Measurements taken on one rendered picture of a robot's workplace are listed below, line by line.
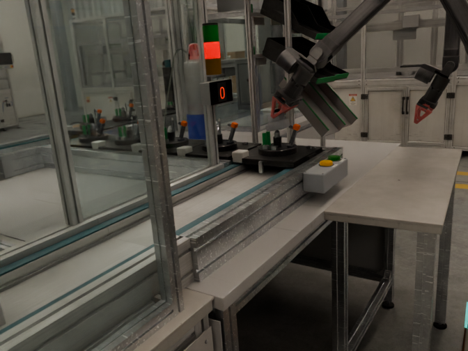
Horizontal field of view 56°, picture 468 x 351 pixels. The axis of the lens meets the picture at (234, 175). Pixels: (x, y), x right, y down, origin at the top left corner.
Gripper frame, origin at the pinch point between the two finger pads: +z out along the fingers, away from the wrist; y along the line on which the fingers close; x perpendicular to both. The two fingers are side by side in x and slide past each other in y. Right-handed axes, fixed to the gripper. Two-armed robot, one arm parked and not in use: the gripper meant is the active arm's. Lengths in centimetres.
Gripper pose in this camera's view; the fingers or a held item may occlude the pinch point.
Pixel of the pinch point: (276, 114)
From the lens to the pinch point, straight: 156.0
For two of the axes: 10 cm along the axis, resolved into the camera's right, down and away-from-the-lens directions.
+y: -5.4, 2.8, -7.9
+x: 7.0, 6.7, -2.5
